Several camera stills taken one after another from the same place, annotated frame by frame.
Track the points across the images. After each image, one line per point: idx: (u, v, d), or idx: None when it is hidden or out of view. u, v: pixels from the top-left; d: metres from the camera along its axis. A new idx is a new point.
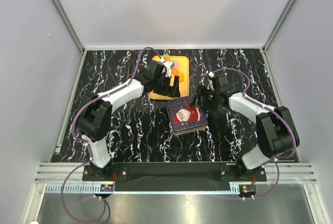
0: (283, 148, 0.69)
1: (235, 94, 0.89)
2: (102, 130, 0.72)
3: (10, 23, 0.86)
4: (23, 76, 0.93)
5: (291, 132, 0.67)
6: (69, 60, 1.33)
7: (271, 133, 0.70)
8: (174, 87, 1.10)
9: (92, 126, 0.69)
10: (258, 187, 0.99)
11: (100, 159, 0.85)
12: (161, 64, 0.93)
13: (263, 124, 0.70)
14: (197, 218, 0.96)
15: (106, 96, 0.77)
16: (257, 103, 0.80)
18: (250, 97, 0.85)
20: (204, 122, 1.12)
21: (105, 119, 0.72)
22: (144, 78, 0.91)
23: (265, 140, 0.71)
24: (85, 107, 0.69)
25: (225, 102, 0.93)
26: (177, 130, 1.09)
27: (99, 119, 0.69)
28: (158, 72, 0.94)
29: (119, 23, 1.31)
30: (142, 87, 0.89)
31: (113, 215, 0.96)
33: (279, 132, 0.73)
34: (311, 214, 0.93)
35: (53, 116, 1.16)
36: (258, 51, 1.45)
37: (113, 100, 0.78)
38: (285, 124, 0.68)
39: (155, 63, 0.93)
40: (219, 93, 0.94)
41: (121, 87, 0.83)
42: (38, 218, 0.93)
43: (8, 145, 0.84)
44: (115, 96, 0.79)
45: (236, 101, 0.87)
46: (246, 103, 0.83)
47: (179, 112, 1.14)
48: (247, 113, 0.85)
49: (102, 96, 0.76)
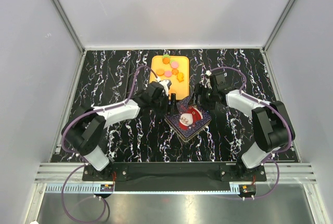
0: (279, 141, 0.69)
1: (231, 91, 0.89)
2: (89, 145, 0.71)
3: (10, 23, 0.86)
4: (23, 76, 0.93)
5: (285, 124, 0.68)
6: (69, 60, 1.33)
7: (267, 127, 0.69)
8: (172, 104, 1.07)
9: (79, 139, 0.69)
10: (258, 187, 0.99)
11: (97, 162, 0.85)
12: (159, 86, 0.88)
13: (258, 118, 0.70)
14: (197, 218, 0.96)
15: (101, 110, 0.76)
16: (253, 99, 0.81)
18: (246, 93, 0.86)
20: (208, 116, 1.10)
21: (95, 134, 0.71)
22: (141, 101, 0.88)
23: (261, 134, 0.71)
24: (76, 121, 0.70)
25: (222, 100, 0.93)
26: (188, 135, 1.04)
27: (87, 134, 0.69)
28: (156, 95, 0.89)
29: (119, 23, 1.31)
30: (138, 109, 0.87)
31: (113, 215, 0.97)
33: (275, 126, 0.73)
34: (311, 215, 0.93)
35: (53, 116, 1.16)
36: (258, 51, 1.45)
37: (108, 115, 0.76)
38: (280, 117, 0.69)
39: (154, 86, 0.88)
40: (216, 91, 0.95)
41: (117, 104, 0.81)
42: (38, 218, 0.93)
43: (8, 145, 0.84)
44: (111, 111, 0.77)
45: (233, 98, 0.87)
46: (244, 99, 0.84)
47: (180, 118, 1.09)
48: (244, 109, 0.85)
49: (97, 110, 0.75)
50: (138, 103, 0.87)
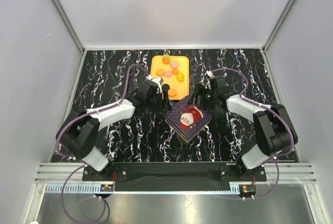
0: (281, 145, 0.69)
1: (232, 96, 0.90)
2: (86, 148, 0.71)
3: (10, 23, 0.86)
4: (23, 76, 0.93)
5: (288, 129, 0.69)
6: (69, 60, 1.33)
7: (268, 130, 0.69)
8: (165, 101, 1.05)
9: (75, 143, 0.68)
10: (258, 187, 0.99)
11: (97, 163, 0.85)
12: (154, 84, 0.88)
13: (259, 122, 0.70)
14: (197, 218, 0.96)
15: (95, 113, 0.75)
16: (254, 103, 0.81)
18: (246, 98, 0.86)
20: (209, 115, 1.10)
21: (90, 136, 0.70)
22: (136, 100, 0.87)
23: (263, 139, 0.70)
24: (71, 124, 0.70)
25: (223, 106, 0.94)
26: (190, 135, 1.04)
27: (82, 137, 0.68)
28: (151, 93, 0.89)
29: (119, 23, 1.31)
30: (133, 109, 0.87)
31: (113, 215, 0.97)
33: (277, 129, 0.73)
34: (311, 215, 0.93)
35: (53, 116, 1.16)
36: (258, 51, 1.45)
37: (102, 117, 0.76)
38: (282, 121, 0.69)
39: (148, 84, 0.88)
40: (217, 95, 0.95)
41: (112, 106, 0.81)
42: (38, 218, 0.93)
43: (8, 145, 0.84)
44: (104, 113, 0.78)
45: (233, 102, 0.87)
46: (245, 104, 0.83)
47: (181, 119, 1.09)
48: (245, 113, 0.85)
49: (90, 112, 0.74)
50: (132, 103, 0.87)
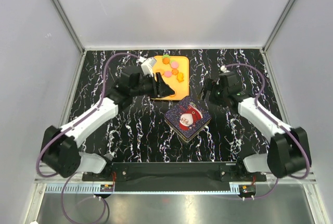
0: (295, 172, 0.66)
1: (246, 100, 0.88)
2: (71, 165, 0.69)
3: (10, 23, 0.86)
4: (23, 75, 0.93)
5: (306, 158, 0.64)
6: (69, 60, 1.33)
7: (284, 157, 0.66)
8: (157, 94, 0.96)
9: (59, 165, 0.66)
10: (258, 187, 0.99)
11: (93, 169, 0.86)
12: (133, 74, 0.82)
13: (277, 147, 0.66)
14: (197, 218, 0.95)
15: (70, 128, 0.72)
16: (272, 119, 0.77)
18: (262, 107, 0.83)
20: (208, 116, 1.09)
21: (71, 154, 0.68)
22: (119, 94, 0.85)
23: (277, 163, 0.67)
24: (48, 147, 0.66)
25: (233, 106, 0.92)
26: (189, 136, 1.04)
27: (62, 158, 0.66)
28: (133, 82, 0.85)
29: (119, 23, 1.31)
30: (116, 106, 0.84)
31: (113, 215, 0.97)
33: (292, 153, 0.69)
34: (311, 215, 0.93)
35: (53, 116, 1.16)
36: (258, 51, 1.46)
37: (81, 131, 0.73)
38: (301, 148, 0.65)
39: (127, 73, 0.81)
40: (227, 94, 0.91)
41: (89, 112, 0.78)
42: (38, 218, 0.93)
43: (9, 145, 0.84)
44: (81, 126, 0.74)
45: (247, 110, 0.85)
46: (260, 115, 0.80)
47: (181, 119, 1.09)
48: (256, 122, 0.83)
49: (65, 130, 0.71)
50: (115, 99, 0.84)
